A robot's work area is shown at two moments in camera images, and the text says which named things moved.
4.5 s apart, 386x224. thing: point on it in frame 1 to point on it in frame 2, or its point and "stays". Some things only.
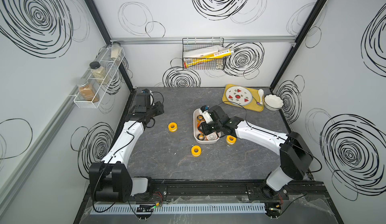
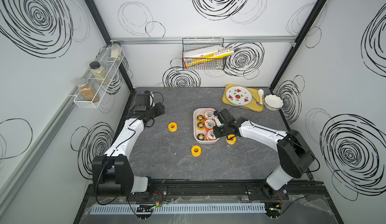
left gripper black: (159, 108) stays
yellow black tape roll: (200, 136) stays
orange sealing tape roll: (198, 123) to (210, 135)
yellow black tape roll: (199, 118) stays
